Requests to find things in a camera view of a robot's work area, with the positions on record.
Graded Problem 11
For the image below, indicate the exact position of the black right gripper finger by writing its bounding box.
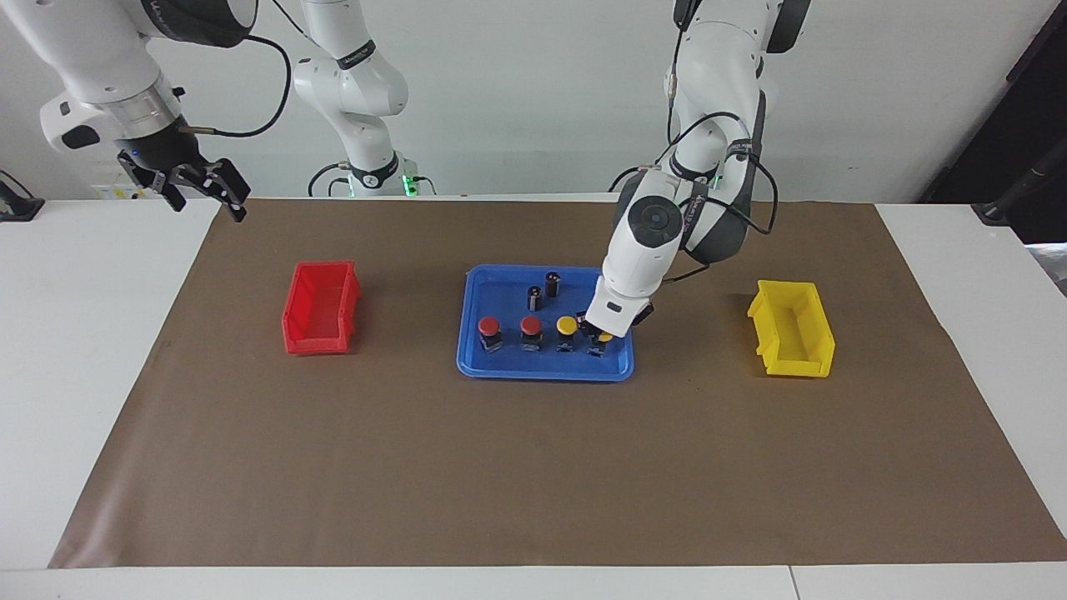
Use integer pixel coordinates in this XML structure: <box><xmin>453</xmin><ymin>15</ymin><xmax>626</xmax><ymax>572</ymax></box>
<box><xmin>121</xmin><ymin>162</ymin><xmax>188</xmax><ymax>214</ymax></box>
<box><xmin>217</xmin><ymin>160</ymin><xmax>252</xmax><ymax>223</ymax></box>

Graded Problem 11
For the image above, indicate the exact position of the blue plastic tray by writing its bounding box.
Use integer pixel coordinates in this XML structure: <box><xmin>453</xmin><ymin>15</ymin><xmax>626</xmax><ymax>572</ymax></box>
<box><xmin>456</xmin><ymin>264</ymin><xmax>636</xmax><ymax>383</ymax></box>

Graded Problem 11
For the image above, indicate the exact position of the white socket box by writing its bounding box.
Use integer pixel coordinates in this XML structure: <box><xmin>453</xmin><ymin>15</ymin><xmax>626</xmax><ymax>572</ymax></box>
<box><xmin>90</xmin><ymin>162</ymin><xmax>168</xmax><ymax>201</ymax></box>

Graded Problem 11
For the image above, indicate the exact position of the brown paper mat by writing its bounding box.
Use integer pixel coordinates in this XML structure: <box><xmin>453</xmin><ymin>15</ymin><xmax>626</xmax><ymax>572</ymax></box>
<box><xmin>48</xmin><ymin>197</ymin><xmax>1067</xmax><ymax>569</ymax></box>

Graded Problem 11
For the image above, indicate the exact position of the black clamp object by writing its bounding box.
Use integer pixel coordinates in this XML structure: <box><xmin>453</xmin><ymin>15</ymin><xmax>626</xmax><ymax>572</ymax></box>
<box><xmin>0</xmin><ymin>169</ymin><xmax>45</xmax><ymax>223</ymax></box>

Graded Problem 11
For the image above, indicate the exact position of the yellow plastic bin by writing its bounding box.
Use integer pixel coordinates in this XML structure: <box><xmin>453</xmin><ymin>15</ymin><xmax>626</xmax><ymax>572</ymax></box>
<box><xmin>746</xmin><ymin>279</ymin><xmax>836</xmax><ymax>379</ymax></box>

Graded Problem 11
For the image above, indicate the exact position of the red plastic bin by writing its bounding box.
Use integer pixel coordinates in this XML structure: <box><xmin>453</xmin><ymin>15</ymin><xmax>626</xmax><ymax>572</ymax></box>
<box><xmin>281</xmin><ymin>261</ymin><xmax>362</xmax><ymax>357</ymax></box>

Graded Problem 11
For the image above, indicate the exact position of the black stand rod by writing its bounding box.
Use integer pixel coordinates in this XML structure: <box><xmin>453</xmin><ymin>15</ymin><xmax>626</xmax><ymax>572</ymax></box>
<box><xmin>971</xmin><ymin>161</ymin><xmax>1067</xmax><ymax>228</ymax></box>

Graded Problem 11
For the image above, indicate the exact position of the black panel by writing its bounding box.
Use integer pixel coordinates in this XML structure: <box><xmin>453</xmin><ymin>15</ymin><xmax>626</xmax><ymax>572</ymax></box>
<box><xmin>919</xmin><ymin>0</ymin><xmax>1067</xmax><ymax>244</ymax></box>

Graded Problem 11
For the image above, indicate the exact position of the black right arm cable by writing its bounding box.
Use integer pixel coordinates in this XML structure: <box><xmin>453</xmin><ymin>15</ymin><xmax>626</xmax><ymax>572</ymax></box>
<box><xmin>179</xmin><ymin>0</ymin><xmax>306</xmax><ymax>138</ymax></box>

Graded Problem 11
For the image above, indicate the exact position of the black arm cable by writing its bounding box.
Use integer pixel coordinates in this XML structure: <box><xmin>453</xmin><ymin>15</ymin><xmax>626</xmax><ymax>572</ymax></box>
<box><xmin>663</xmin><ymin>0</ymin><xmax>780</xmax><ymax>284</ymax></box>
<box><xmin>179</xmin><ymin>0</ymin><xmax>306</xmax><ymax>138</ymax></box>

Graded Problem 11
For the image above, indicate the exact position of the black right base cable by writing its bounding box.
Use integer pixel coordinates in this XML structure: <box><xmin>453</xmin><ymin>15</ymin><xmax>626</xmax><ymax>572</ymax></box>
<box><xmin>307</xmin><ymin>161</ymin><xmax>355</xmax><ymax>198</ymax></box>

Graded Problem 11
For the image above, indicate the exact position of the black base cable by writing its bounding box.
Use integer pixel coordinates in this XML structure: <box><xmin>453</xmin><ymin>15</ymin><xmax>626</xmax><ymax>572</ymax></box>
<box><xmin>607</xmin><ymin>162</ymin><xmax>668</xmax><ymax>194</ymax></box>
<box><xmin>307</xmin><ymin>161</ymin><xmax>355</xmax><ymax>198</ymax></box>

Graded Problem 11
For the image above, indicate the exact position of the black left base cable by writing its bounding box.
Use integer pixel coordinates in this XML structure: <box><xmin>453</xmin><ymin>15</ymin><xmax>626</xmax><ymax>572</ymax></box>
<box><xmin>607</xmin><ymin>162</ymin><xmax>668</xmax><ymax>194</ymax></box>

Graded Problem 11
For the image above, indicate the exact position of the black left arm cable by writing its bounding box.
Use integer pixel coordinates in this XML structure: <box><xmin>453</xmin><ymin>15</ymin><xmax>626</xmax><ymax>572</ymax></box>
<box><xmin>663</xmin><ymin>0</ymin><xmax>780</xmax><ymax>284</ymax></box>

